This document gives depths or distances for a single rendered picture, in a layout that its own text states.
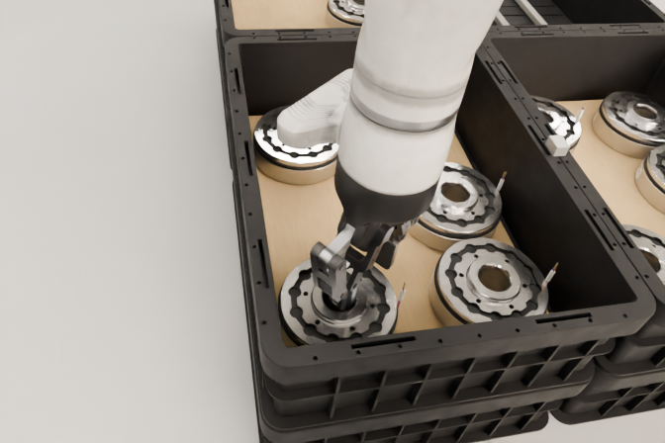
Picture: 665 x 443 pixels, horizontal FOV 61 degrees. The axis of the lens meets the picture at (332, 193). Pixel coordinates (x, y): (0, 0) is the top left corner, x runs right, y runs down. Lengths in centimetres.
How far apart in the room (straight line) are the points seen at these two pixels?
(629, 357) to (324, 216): 31
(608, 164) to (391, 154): 46
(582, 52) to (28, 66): 85
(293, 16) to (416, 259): 48
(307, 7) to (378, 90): 62
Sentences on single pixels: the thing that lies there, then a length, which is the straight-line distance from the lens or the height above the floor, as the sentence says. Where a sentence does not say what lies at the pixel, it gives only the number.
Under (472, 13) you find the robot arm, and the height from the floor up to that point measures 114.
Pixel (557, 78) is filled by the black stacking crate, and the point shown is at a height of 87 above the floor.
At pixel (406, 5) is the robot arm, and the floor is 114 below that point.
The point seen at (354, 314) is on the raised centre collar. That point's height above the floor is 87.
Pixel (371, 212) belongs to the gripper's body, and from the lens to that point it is 39.
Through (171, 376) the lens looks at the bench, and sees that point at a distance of 64.
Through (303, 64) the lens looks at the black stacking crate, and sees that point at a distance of 67.
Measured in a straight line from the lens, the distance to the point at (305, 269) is 50.
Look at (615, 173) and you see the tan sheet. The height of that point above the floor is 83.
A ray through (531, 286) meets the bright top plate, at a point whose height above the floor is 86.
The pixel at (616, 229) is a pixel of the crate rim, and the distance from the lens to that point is 53.
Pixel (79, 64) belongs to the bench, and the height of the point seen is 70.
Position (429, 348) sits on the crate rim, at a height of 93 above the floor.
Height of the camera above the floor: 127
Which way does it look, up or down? 46 degrees down
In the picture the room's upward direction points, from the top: 8 degrees clockwise
